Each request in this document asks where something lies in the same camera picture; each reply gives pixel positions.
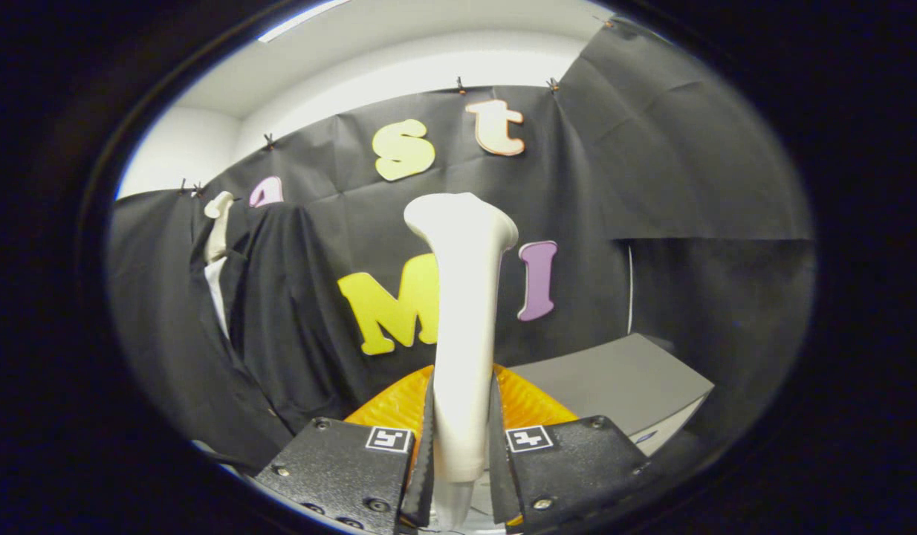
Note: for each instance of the black backdrop cloth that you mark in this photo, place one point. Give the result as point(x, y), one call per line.
point(614, 186)

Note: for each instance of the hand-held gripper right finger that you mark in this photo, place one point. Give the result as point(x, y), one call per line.
point(499, 468)

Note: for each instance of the grey storage cabinet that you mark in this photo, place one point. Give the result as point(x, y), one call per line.
point(614, 379)

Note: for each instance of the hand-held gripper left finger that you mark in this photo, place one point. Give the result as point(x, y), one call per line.
point(423, 468)

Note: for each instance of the black blazer jacket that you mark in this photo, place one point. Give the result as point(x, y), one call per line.
point(295, 319)

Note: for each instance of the white garment steamer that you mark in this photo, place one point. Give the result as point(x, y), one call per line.
point(466, 334)

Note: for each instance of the white mannequin torso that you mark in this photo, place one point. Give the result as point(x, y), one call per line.
point(219, 230)

